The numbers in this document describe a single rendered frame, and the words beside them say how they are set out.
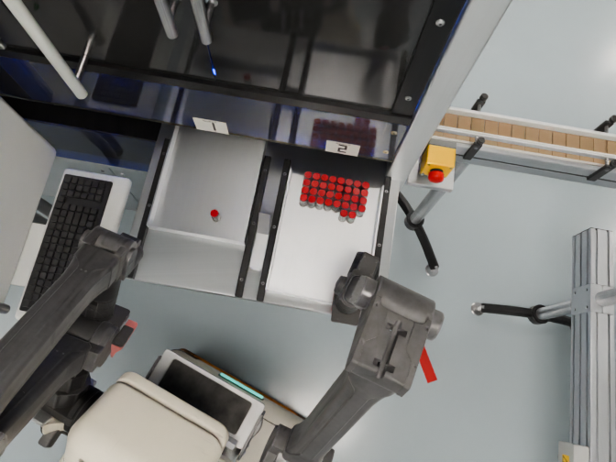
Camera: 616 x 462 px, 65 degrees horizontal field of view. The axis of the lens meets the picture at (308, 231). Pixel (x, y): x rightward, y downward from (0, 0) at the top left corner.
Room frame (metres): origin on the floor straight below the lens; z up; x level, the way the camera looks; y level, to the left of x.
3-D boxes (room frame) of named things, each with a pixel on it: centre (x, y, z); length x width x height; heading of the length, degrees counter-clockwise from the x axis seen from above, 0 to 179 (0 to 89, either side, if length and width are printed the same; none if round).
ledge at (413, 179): (0.62, -0.33, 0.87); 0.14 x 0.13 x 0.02; 177
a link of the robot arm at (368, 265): (0.22, -0.12, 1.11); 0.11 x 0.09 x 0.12; 162
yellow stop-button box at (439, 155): (0.58, -0.31, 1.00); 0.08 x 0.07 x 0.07; 177
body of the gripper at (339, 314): (0.18, -0.11, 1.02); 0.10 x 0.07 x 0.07; 176
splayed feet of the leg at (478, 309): (0.36, -1.01, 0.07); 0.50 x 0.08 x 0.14; 87
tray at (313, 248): (0.36, -0.05, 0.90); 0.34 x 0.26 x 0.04; 176
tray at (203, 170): (0.49, 0.28, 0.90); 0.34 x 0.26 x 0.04; 177
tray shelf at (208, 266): (0.41, 0.12, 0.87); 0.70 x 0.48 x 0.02; 87
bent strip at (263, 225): (0.32, 0.12, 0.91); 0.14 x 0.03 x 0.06; 177
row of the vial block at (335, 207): (0.45, -0.06, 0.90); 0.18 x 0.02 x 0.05; 86
